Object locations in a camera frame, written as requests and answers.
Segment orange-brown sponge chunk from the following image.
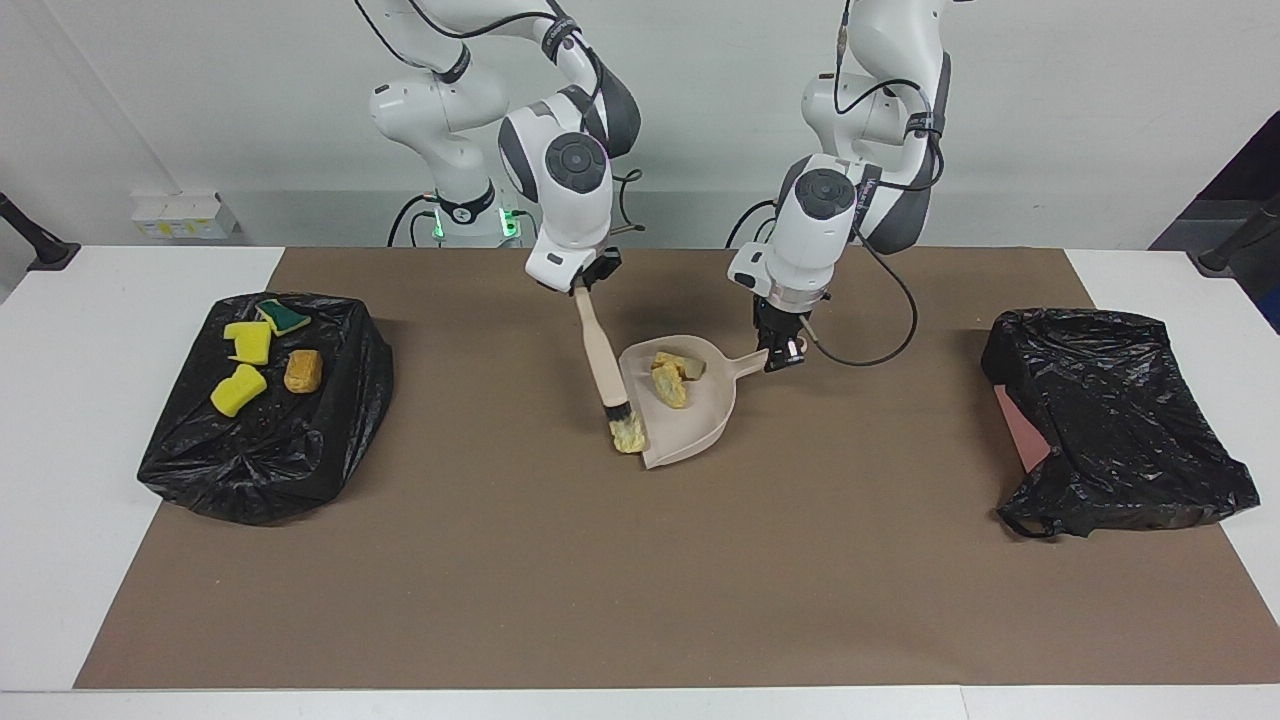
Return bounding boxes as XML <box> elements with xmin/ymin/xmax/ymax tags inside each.
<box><xmin>283</xmin><ymin>348</ymin><xmax>323</xmax><ymax>395</ymax></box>

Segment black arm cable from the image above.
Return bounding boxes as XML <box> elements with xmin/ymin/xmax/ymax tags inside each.
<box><xmin>800</xmin><ymin>0</ymin><xmax>951</xmax><ymax>368</ymax></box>
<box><xmin>355</xmin><ymin>0</ymin><xmax>646</xmax><ymax>241</ymax></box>

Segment pink box under bag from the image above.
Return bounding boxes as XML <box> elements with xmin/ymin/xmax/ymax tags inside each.
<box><xmin>993</xmin><ymin>385</ymin><xmax>1053</xmax><ymax>471</ymax></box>

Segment large brown table mat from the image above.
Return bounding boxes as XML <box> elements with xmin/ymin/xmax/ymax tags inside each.
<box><xmin>73</xmin><ymin>247</ymin><xmax>1280</xmax><ymax>691</ymax></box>

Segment black left base cable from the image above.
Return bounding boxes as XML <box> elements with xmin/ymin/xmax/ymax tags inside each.
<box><xmin>727</xmin><ymin>197</ymin><xmax>781</xmax><ymax>248</ymax></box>

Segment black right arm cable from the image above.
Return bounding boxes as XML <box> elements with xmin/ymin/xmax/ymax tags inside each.
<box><xmin>355</xmin><ymin>0</ymin><xmax>646</xmax><ymax>241</ymax></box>

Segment black right base cable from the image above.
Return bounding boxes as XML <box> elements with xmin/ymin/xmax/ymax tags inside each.
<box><xmin>388</xmin><ymin>193</ymin><xmax>443</xmax><ymax>248</ymax></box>

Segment beige plastic dustpan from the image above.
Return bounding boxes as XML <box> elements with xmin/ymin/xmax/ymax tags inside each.
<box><xmin>618</xmin><ymin>335</ymin><xmax>771</xmax><ymax>471</ymax></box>

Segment white socket box yellow label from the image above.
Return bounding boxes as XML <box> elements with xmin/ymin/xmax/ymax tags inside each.
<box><xmin>130</xmin><ymin>190</ymin><xmax>241</xmax><ymax>241</ymax></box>

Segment black trash bag pink box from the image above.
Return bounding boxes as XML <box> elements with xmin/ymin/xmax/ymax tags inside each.
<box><xmin>980</xmin><ymin>308</ymin><xmax>1261</xmax><ymax>541</ymax></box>

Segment black trash bag bin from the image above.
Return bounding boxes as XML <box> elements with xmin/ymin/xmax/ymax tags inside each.
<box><xmin>137</xmin><ymin>292</ymin><xmax>394</xmax><ymax>526</ymax></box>

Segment black base cable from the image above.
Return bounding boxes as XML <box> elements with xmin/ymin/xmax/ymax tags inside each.
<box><xmin>388</xmin><ymin>193</ymin><xmax>443</xmax><ymax>248</ymax></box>
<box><xmin>727</xmin><ymin>197</ymin><xmax>781</xmax><ymax>248</ymax></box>

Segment dark partition panel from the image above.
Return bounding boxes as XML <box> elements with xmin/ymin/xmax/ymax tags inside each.
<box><xmin>1150</xmin><ymin>110</ymin><xmax>1280</xmax><ymax>331</ymax></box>

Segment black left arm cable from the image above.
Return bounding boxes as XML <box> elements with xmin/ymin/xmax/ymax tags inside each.
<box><xmin>800</xmin><ymin>0</ymin><xmax>951</xmax><ymax>368</ymax></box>

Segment yellow sponge piece green backing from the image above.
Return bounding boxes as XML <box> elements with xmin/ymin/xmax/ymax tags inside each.
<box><xmin>255</xmin><ymin>300</ymin><xmax>313</xmax><ymax>337</ymax></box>

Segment beige hand brush black bristles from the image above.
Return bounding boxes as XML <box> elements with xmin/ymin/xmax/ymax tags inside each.
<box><xmin>573</xmin><ymin>285</ymin><xmax>636</xmax><ymax>436</ymax></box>

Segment black mount stand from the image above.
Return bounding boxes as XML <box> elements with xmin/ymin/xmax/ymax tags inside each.
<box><xmin>0</xmin><ymin>192</ymin><xmax>81</xmax><ymax>271</ymax></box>
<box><xmin>1190</xmin><ymin>195</ymin><xmax>1280</xmax><ymax>276</ymax></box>

